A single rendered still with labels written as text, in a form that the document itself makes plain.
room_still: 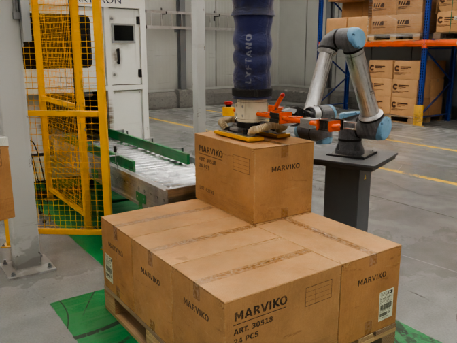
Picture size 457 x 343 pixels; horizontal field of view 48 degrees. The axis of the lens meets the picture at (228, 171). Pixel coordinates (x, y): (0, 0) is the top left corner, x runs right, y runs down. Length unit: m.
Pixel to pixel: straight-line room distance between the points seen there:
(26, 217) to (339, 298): 2.13
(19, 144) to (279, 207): 1.69
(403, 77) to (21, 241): 8.66
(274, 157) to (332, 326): 0.88
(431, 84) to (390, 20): 1.51
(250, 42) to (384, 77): 8.51
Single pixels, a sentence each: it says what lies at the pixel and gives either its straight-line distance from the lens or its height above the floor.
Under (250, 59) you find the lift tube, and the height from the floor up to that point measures 1.37.
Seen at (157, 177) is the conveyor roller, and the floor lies 0.55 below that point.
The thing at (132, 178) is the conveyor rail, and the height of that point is 0.57.
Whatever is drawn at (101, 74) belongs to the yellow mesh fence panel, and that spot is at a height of 1.26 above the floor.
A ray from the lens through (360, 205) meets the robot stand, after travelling 3.48.
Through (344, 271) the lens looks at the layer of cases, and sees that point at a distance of 2.29.
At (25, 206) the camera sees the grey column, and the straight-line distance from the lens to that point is 3.58.
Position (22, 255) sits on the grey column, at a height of 0.11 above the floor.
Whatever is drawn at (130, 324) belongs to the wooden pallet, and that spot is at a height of 0.02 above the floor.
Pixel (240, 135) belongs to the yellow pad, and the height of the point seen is 0.97.
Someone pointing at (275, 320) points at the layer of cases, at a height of 0.40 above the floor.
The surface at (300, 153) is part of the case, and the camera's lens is 2.78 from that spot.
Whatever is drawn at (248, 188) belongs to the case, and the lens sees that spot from 2.66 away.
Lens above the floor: 1.42
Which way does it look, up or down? 13 degrees down
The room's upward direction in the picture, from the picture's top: straight up
